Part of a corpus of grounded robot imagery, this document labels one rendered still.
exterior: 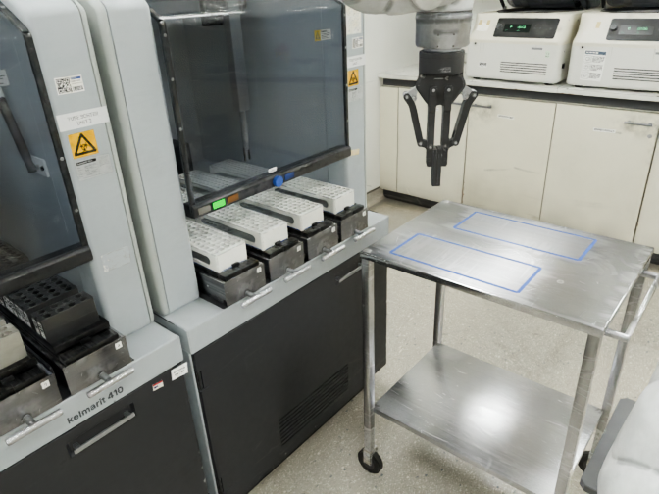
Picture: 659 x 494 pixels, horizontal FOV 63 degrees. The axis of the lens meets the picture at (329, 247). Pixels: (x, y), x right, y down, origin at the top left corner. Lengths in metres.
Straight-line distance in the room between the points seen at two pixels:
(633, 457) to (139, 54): 1.08
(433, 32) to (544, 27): 2.37
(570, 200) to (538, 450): 1.95
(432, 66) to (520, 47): 2.37
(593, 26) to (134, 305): 2.63
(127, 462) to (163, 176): 0.66
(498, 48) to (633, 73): 0.71
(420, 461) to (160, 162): 1.29
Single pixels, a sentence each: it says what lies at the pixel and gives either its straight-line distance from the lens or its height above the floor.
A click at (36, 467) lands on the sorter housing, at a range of 1.27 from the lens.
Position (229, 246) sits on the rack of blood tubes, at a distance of 1.38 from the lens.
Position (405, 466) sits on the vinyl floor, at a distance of 1.94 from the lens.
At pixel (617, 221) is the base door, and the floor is 0.22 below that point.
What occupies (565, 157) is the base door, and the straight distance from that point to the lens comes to 3.29.
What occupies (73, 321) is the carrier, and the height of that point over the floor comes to 0.85.
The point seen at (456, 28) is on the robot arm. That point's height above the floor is 1.38.
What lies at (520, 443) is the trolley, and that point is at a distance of 1.67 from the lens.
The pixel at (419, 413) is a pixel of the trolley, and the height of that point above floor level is 0.28.
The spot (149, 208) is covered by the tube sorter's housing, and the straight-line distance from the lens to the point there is 1.26.
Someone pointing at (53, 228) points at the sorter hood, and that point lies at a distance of 1.16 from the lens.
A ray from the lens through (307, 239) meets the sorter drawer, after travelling 1.51.
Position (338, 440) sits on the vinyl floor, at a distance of 2.01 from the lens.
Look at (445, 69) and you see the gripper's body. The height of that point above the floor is 1.32.
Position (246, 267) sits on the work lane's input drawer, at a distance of 1.38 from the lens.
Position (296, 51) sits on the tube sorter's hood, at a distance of 1.49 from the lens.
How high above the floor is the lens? 1.46
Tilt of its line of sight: 26 degrees down
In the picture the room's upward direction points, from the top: 3 degrees counter-clockwise
